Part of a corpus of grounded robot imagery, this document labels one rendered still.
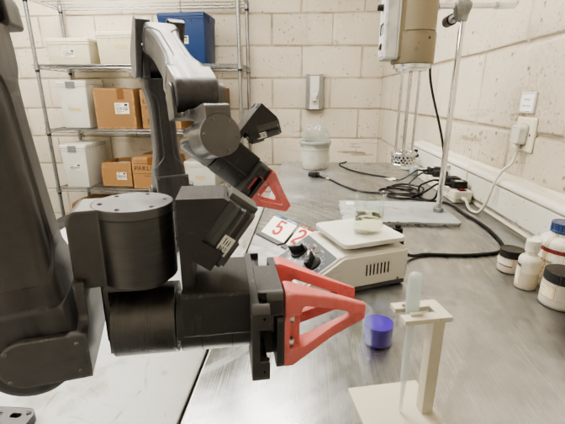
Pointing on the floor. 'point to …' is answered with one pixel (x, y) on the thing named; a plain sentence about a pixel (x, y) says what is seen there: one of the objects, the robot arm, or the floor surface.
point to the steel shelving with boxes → (121, 98)
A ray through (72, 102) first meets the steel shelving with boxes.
